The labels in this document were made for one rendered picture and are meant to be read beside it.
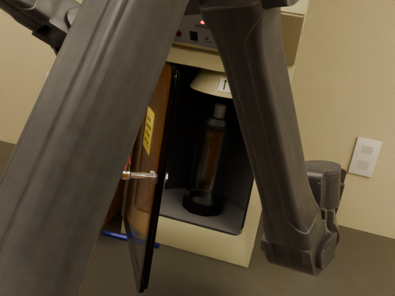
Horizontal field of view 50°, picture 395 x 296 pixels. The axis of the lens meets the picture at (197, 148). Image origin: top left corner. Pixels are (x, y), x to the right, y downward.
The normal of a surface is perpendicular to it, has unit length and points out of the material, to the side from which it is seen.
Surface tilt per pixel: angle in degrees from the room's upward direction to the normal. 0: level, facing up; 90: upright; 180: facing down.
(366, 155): 90
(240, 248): 90
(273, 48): 83
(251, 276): 0
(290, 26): 135
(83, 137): 78
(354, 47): 90
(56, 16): 67
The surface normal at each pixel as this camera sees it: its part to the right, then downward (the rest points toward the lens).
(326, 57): -0.24, 0.23
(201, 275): 0.17, -0.95
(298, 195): 0.77, 0.13
